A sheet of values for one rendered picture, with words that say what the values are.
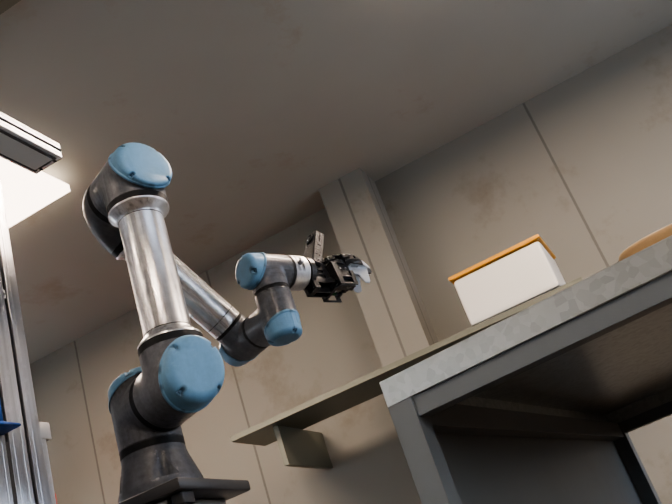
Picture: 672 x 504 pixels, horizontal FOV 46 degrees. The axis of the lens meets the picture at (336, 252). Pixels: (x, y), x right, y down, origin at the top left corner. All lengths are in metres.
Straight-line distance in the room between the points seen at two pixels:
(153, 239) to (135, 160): 0.16
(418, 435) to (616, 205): 3.67
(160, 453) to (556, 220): 3.62
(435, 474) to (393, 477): 3.60
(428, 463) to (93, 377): 4.97
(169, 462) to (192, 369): 0.18
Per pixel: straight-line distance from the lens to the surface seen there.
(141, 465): 1.43
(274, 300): 1.58
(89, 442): 5.95
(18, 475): 1.43
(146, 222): 1.49
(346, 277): 1.74
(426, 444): 1.16
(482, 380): 1.13
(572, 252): 4.68
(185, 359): 1.35
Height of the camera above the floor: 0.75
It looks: 25 degrees up
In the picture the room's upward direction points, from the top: 20 degrees counter-clockwise
